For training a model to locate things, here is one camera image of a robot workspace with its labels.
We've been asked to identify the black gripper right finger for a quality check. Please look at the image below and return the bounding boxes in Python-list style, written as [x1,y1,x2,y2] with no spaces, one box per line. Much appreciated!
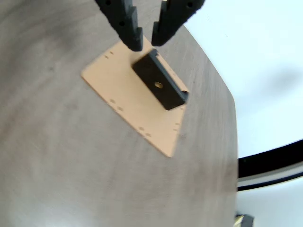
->
[151,0,207,47]

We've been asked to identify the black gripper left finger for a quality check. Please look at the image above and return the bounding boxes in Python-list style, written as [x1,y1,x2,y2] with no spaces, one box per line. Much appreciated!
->
[94,0,144,52]

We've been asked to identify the black block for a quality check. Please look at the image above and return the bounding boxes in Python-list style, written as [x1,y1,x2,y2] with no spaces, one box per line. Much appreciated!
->
[132,48,190,112]

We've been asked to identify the tan board with holes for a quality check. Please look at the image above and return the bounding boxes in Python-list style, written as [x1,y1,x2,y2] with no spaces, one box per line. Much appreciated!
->
[80,39,190,158]

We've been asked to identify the black yellow object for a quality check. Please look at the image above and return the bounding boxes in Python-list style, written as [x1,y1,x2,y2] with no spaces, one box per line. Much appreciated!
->
[233,213,256,227]

